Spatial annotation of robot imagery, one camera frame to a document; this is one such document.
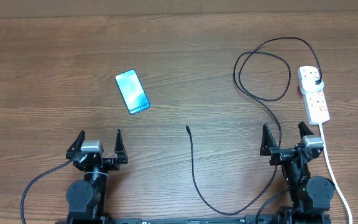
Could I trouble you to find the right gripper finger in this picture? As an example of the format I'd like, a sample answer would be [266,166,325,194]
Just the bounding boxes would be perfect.
[298,121,314,138]
[260,124,278,156]

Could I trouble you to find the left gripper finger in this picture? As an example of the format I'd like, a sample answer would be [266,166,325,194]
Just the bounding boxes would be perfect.
[66,130,85,159]
[114,129,128,164]

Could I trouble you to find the black charging cable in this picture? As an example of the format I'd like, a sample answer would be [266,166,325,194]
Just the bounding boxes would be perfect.
[185,37,323,216]

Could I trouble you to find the blue Galaxy smartphone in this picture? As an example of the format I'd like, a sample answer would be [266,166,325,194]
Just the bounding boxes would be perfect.
[115,69,150,114]

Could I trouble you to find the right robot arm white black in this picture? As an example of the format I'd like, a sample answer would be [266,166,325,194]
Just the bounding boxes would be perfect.
[255,122,336,224]

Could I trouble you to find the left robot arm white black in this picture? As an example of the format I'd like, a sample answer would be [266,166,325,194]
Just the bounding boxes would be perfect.
[66,129,128,223]

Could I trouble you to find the white charger plug adapter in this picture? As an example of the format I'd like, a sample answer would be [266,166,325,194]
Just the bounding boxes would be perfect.
[300,77,324,94]

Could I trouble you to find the white power strip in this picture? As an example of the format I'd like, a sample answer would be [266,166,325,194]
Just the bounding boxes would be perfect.
[298,66,330,125]

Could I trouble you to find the white power strip cord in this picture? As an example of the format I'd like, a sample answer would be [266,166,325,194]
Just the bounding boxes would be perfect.
[318,123,354,224]

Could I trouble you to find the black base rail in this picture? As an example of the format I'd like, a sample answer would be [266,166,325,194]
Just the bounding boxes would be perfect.
[55,214,331,224]

